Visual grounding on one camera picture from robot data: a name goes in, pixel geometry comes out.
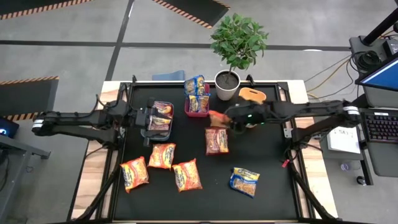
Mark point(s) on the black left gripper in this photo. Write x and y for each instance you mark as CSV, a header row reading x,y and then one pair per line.
x,y
150,124

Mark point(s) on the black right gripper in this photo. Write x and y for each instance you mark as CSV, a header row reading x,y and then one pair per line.
x,y
250,113

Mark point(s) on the blue-grey plastic basket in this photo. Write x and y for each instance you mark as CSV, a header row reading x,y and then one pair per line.
x,y
155,137

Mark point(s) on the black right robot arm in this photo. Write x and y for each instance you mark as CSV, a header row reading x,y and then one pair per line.
x,y
311,109

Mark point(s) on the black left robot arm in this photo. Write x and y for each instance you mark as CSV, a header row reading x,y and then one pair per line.
x,y
77,123

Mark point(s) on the green plant in white pot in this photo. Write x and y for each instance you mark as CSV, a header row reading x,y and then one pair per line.
x,y
223,93

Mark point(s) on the pink plastic basket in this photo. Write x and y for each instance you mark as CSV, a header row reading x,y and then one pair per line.
x,y
194,114

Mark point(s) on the red tag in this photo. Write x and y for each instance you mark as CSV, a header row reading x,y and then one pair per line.
x,y
285,162

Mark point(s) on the black table mat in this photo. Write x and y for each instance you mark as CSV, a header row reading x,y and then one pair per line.
x,y
202,205

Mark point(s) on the wooden table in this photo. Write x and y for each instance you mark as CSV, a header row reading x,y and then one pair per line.
x,y
321,186

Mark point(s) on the black hazard-striped floor mat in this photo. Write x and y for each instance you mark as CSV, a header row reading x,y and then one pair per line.
x,y
192,7
18,6
25,98

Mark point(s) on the clear plastic bottle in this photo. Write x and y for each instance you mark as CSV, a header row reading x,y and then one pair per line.
x,y
345,166

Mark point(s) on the black caster wheel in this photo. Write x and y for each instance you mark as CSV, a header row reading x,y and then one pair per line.
x,y
360,180

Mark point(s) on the grey metal desk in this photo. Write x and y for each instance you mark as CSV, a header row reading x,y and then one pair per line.
x,y
18,147

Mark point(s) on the black backlit keyboard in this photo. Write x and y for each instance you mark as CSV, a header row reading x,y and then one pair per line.
x,y
381,127

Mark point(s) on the black device with blue light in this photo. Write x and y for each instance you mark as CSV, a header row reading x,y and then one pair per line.
x,y
9,124

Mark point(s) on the computer monitor blue screen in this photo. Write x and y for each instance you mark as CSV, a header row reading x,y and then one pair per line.
x,y
382,76

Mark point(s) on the grey equipment cart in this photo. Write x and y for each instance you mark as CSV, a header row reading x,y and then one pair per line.
x,y
385,158

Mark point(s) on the black pole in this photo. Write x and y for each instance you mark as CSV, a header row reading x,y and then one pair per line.
x,y
381,28

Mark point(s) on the white metal bracket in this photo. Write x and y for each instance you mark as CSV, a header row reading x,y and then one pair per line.
x,y
287,132

